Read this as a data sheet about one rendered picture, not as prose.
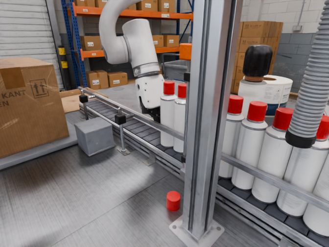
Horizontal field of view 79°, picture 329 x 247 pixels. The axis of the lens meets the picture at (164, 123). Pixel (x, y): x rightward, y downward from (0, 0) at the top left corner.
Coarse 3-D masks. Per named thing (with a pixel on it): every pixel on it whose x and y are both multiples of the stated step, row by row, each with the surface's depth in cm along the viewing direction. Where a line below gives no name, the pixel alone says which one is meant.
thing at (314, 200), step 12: (96, 96) 87; (144, 120) 64; (168, 132) 57; (228, 156) 44; (240, 168) 42; (252, 168) 40; (264, 180) 39; (276, 180) 37; (288, 192) 36; (300, 192) 34; (312, 204) 34; (324, 204) 32
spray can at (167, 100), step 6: (168, 84) 56; (174, 84) 57; (168, 90) 56; (174, 90) 57; (162, 96) 58; (168, 96) 57; (174, 96) 57; (162, 102) 58; (168, 102) 57; (162, 108) 58; (168, 108) 57; (162, 114) 59; (168, 114) 58; (162, 120) 60; (168, 120) 59; (168, 126) 60; (162, 132) 62; (162, 138) 63; (168, 138) 62; (162, 144) 64; (168, 144) 62
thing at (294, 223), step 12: (96, 108) 96; (108, 108) 96; (132, 120) 83; (132, 132) 73; (144, 132) 73; (156, 132) 73; (156, 144) 65; (180, 156) 59; (228, 180) 49; (240, 192) 46; (252, 204) 43; (264, 204) 42; (276, 216) 40; (288, 216) 40; (300, 228) 37; (312, 240) 35; (324, 240) 35
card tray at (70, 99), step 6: (72, 90) 131; (78, 90) 134; (90, 90) 134; (66, 96) 130; (72, 96) 130; (78, 96) 130; (66, 102) 119; (72, 102) 119; (78, 102) 119; (66, 108) 109; (72, 108) 109; (78, 108) 109
